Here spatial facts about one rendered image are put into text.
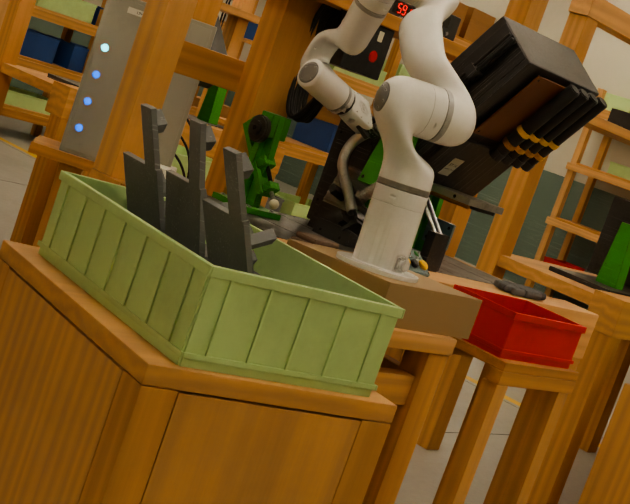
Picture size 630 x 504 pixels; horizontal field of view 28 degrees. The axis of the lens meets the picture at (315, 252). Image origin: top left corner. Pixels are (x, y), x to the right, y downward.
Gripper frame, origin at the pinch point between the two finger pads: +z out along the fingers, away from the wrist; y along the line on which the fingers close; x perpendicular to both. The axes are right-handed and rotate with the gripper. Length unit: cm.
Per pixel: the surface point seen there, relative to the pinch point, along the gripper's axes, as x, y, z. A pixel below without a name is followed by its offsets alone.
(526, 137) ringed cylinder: -35.4, -9.6, 20.8
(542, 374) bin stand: -24, -76, 26
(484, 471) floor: 79, -19, 209
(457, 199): -14.4, -23.3, 15.0
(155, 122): -10, -66, -107
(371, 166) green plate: 3.8, -9.8, 2.9
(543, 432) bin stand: -15, -84, 41
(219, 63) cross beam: 28.1, 18.9, -31.5
